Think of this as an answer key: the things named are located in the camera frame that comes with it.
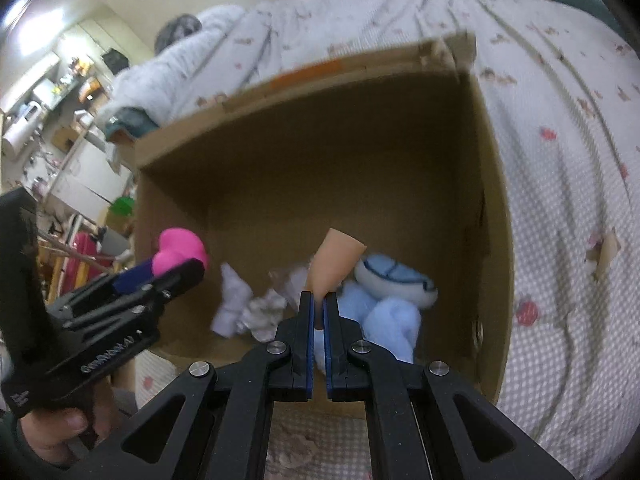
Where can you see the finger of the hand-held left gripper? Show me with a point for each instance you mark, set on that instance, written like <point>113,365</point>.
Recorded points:
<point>175,277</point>
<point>132,280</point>

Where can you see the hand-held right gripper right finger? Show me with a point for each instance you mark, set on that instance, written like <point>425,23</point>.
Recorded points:
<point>328,330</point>

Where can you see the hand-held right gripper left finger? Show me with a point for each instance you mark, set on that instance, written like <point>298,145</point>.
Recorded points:
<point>309,330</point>

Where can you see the pink rubber toy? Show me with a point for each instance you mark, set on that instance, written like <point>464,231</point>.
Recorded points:
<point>180,252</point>

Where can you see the tan lace-trimmed sock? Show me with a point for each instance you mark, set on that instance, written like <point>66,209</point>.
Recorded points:
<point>335,260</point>

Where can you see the white sock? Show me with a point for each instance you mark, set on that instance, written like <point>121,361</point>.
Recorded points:
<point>240,307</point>

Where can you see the blue shell plush toy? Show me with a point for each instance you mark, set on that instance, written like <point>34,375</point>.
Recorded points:
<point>397,280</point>

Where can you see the large cardboard box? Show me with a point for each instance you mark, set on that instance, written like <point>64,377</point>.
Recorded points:
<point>325,175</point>

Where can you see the person's left forearm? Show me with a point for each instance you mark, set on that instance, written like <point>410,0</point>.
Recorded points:
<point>20,455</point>

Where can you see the person's left hand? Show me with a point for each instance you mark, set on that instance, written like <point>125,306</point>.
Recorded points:
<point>55,430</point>

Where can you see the red suitcase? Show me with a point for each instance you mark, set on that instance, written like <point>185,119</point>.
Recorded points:
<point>92,260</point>

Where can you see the green plastic basin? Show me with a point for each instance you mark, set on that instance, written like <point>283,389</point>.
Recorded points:
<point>122,206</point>

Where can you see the white printed duvet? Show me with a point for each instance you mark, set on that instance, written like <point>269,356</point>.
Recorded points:
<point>165,75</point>

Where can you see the black hanging garment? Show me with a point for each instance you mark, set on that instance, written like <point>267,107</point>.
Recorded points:
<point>115,60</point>

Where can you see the printed checked bed sheet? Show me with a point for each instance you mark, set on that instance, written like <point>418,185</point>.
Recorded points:
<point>560,185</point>

